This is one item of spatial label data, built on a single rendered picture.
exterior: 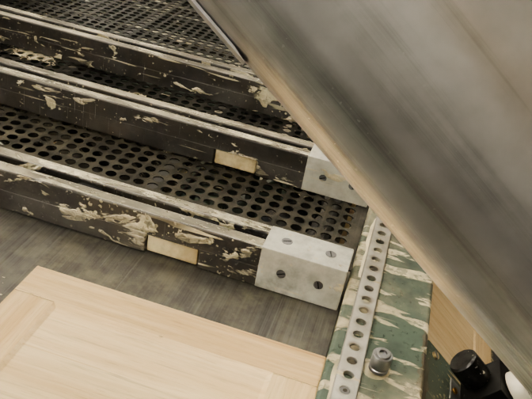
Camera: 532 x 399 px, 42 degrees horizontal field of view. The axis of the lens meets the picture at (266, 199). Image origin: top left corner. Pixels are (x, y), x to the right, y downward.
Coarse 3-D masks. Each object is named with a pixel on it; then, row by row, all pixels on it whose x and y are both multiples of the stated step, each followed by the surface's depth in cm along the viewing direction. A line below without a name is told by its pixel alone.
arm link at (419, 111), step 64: (192, 0) 21; (256, 0) 19; (320, 0) 18; (384, 0) 17; (448, 0) 17; (512, 0) 17; (256, 64) 21; (320, 64) 19; (384, 64) 18; (448, 64) 18; (512, 64) 18; (320, 128) 21; (384, 128) 19; (448, 128) 18; (512, 128) 18; (384, 192) 21; (448, 192) 19; (512, 192) 19; (448, 256) 21; (512, 256) 20; (512, 320) 21
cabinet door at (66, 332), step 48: (48, 288) 91; (96, 288) 93; (0, 336) 83; (48, 336) 84; (96, 336) 86; (144, 336) 87; (192, 336) 88; (240, 336) 90; (0, 384) 77; (48, 384) 78; (96, 384) 79; (144, 384) 81; (192, 384) 82; (240, 384) 83; (288, 384) 84
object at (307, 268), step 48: (0, 192) 106; (48, 192) 104; (96, 192) 103; (144, 192) 105; (144, 240) 103; (192, 240) 101; (240, 240) 99; (288, 240) 101; (288, 288) 100; (336, 288) 98
